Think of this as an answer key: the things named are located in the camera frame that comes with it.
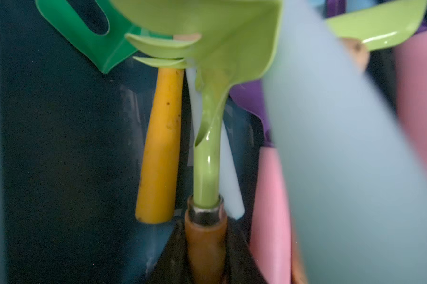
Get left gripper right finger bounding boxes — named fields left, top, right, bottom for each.
left=225, top=218, right=267, bottom=284

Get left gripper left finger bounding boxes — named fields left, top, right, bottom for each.
left=146, top=221, right=192, bottom=284

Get light blue fork rake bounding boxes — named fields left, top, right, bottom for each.
left=263, top=1, right=427, bottom=284

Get teal plastic storage box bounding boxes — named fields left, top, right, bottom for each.
left=0, top=1, right=174, bottom=284

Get lime rake brown handle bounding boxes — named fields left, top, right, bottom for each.
left=113, top=1, right=283, bottom=284

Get green rake wooden handle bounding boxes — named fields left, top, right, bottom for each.
left=35, top=1, right=171, bottom=74

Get blue fork yellow handle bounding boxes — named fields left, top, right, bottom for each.
left=135, top=68, right=185, bottom=224

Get purple trowel pink handle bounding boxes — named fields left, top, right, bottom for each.
left=230, top=80, right=291, bottom=284

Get pale blue fork white handle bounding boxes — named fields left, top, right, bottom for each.
left=186, top=68, right=245, bottom=220

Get purple rake pink handle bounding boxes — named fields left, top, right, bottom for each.
left=325, top=0, right=427, bottom=192

